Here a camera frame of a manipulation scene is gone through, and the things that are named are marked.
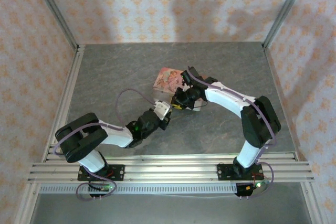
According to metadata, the aluminium table side rail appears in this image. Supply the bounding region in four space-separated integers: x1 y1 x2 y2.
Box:
261 42 328 224
14 45 86 224

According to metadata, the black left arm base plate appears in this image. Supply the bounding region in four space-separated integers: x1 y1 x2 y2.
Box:
78 165 125 182

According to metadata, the slotted grey cable duct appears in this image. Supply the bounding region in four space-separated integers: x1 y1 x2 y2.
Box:
39 184 237 195

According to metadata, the aluminium mounting rail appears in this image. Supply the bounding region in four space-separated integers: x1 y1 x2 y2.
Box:
26 152 315 183

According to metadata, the pink illustrated picture book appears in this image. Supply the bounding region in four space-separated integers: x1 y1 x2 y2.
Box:
153 67 209 112

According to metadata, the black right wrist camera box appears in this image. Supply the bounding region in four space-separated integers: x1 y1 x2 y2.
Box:
180 66 197 86

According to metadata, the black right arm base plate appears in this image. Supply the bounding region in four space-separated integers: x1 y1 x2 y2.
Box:
217 163 264 182

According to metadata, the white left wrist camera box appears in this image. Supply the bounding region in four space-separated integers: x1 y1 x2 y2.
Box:
153 100 172 119

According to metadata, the aluminium frame post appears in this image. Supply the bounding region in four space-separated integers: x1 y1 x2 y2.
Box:
262 0 312 49
28 0 80 52

